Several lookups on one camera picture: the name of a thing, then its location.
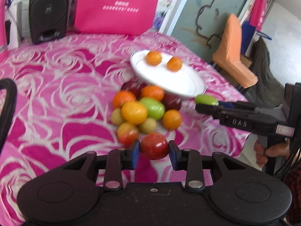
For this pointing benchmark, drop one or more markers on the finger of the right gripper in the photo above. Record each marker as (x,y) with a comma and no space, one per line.
(245,120)
(237,105)

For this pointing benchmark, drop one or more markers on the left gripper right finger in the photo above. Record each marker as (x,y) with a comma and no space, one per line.
(189,161)

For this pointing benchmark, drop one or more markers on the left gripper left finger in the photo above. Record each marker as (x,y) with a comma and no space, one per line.
(118,160)

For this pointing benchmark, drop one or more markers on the red yellow apple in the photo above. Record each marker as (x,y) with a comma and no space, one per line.
(127,133)

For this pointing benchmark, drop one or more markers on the small green fruit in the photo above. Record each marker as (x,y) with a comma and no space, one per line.
(206,100)

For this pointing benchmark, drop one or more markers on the orange mandarin pile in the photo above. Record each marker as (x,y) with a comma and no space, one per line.
(122,97)
(153,91)
(172,119)

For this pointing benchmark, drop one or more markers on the tan longan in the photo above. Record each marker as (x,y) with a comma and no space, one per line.
(149,126)
(116,117)

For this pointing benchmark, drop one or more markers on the yellow orange fruit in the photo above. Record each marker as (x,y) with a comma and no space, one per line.
(134,112)

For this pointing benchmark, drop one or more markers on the person's right hand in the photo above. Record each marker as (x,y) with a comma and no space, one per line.
(262,154)

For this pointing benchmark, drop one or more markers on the dark green jacket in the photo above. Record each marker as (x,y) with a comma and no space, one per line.
(268,91)

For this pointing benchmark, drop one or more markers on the orange covered chair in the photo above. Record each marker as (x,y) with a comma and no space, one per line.
(228,54)

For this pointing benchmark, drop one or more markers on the white round plate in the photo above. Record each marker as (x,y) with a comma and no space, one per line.
(185,83)

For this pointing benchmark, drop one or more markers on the large green fruit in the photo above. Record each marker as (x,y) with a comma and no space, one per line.
(155,108)

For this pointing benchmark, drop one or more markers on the blue bag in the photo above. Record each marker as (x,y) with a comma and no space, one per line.
(247,34)

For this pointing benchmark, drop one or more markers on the orange mandarin top pile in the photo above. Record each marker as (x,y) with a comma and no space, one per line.
(153,91)

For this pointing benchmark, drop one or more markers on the orange on plate right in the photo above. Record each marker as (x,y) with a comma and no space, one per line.
(174,64)

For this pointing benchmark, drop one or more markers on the orange on plate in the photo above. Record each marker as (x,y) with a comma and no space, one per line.
(153,58)
(174,64)

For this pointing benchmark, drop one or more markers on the pink rose tablecloth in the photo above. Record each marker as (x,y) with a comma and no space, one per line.
(64,103)

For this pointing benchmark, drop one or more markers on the pink hanging bag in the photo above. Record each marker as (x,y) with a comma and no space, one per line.
(257,14)

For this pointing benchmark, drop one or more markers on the orange on plate left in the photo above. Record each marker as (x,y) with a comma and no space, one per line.
(153,58)

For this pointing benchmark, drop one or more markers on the pink tote bag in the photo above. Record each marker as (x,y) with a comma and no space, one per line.
(122,17)

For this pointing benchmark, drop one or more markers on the pink thermos bottle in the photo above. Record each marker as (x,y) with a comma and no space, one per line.
(3,39)

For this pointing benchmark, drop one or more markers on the black speaker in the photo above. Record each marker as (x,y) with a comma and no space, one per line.
(47,20)

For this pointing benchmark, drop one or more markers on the white appliance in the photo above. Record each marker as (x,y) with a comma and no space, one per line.
(17,22)

